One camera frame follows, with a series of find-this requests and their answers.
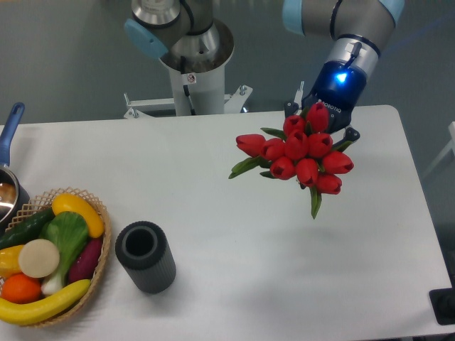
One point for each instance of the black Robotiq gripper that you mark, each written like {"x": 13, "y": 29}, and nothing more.
{"x": 338, "y": 89}

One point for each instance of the red tulip bouquet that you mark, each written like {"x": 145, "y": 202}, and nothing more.
{"x": 301, "y": 149}

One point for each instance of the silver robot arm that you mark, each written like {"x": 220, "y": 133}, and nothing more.
{"x": 360, "y": 30}

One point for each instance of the dark grey ribbed vase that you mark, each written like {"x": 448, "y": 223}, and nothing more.
{"x": 143, "y": 250}

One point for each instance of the black device at edge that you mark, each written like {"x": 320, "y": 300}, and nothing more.
{"x": 442, "y": 301}

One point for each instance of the green bok choy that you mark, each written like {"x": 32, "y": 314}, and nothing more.
{"x": 68, "y": 231}

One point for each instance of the purple sweet potato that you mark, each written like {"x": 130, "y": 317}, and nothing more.
{"x": 85, "y": 265}

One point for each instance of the woven wicker basket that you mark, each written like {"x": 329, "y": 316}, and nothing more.
{"x": 44, "y": 201}

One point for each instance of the green cucumber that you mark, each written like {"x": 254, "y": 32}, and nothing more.
{"x": 27, "y": 230}

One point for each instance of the beige round disc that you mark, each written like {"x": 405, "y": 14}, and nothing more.
{"x": 38, "y": 258}

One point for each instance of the yellow pepper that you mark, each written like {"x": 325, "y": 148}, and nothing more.
{"x": 9, "y": 261}

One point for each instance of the orange fruit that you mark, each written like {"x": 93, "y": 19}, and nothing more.
{"x": 21, "y": 289}

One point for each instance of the yellow banana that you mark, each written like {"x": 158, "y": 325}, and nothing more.
{"x": 39, "y": 311}

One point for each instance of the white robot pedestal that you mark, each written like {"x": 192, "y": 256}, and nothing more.
{"x": 196, "y": 67}

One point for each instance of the blue handled saucepan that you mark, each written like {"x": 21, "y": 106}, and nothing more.
{"x": 13, "y": 195}

